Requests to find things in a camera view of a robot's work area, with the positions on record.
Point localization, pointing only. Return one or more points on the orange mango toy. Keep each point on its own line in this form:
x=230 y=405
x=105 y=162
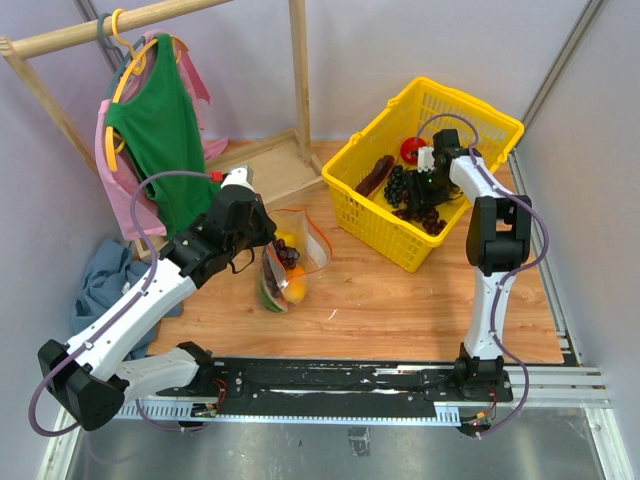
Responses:
x=295 y=288

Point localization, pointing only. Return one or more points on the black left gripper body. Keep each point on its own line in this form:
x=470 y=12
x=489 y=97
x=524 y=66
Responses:
x=258 y=233

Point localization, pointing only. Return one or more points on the green tank top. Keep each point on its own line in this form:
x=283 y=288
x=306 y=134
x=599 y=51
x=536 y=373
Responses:
x=161 y=132

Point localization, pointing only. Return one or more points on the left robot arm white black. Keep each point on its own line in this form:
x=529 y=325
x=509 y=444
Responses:
x=89 y=375

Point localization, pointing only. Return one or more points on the teal clothes hanger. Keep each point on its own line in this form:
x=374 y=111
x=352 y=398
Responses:
x=116 y=59

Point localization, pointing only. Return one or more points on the dark blue grape bunch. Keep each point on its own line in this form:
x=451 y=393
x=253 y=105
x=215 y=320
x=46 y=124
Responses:
x=396 y=191

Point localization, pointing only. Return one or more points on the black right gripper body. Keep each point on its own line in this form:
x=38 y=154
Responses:
x=431 y=188

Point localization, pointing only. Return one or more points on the blue cloth heap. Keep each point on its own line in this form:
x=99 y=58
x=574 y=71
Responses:
x=109 y=274

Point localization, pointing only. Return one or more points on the yellow clothes hanger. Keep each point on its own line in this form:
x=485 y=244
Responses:
x=134 y=65

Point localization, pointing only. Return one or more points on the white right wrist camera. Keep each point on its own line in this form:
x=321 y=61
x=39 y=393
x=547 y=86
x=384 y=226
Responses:
x=425 y=159

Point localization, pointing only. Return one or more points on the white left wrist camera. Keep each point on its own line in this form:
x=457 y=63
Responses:
x=241 y=175

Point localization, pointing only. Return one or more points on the yellow bell pepper toy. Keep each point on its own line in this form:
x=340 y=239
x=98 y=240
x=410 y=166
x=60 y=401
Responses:
x=287 y=238

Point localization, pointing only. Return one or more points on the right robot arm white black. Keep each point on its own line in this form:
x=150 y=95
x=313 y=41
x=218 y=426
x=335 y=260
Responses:
x=497 y=247

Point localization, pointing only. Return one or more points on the clear zip bag orange zipper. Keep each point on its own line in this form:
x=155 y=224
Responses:
x=300 y=249

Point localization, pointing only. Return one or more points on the dark purple grape bunch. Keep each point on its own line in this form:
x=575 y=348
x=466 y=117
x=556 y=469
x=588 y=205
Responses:
x=277 y=261

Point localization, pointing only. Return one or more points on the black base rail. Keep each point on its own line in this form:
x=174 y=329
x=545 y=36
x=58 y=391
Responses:
x=325 y=391

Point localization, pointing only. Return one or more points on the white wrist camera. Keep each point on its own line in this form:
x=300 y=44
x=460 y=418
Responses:
x=241 y=175
x=425 y=159

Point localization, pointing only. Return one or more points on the pink garment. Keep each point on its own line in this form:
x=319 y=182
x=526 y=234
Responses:
x=120 y=185

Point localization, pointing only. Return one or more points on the red apple toy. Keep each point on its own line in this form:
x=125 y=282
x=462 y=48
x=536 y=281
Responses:
x=409 y=149

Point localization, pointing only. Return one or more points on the wooden clothes rack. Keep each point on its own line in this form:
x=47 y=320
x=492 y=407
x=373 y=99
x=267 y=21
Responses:
x=285 y=164

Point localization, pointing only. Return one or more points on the watermelon slice toy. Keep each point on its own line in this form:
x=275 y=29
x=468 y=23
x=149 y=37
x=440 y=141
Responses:
x=271 y=302

